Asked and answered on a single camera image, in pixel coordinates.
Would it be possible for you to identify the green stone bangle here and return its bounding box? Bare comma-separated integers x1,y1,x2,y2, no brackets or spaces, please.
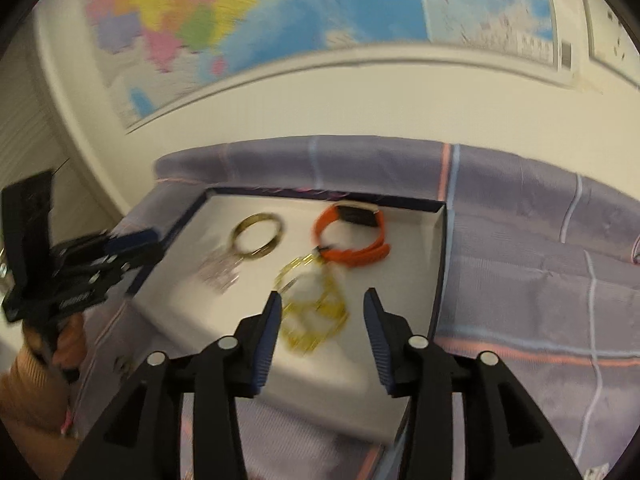
231,213,285,261

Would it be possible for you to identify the yellow multicolour bead necklace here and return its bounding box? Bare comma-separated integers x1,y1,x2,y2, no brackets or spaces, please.
276,255,349,358

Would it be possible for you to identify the orange smart watch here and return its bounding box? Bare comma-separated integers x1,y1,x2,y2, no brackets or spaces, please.
312,201,392,265

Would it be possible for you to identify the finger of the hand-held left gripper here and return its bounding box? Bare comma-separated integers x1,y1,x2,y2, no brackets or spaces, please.
52,229,164,268
65,257,151,308

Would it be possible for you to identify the white wall socket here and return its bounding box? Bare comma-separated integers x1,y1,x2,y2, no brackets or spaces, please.
580,0,640,86

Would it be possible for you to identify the colourful wall map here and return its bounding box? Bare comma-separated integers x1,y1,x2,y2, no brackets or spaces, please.
82,0,573,132

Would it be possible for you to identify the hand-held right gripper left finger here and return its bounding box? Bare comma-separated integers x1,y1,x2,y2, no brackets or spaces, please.
62,290,283,480

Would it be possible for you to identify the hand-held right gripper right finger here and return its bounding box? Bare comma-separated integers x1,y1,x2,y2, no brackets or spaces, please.
363,287,583,480

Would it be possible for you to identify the dark blue cardboard box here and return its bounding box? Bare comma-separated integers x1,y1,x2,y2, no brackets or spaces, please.
117,187,449,480

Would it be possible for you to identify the purple plaid blanket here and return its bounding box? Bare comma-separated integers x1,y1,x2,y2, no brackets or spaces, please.
65,135,640,480

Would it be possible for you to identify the person's left hand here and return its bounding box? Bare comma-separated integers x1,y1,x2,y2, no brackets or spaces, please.
22,310,90,383

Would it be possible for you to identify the purple and clear bead bracelet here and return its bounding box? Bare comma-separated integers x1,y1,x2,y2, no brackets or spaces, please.
197,247,244,293

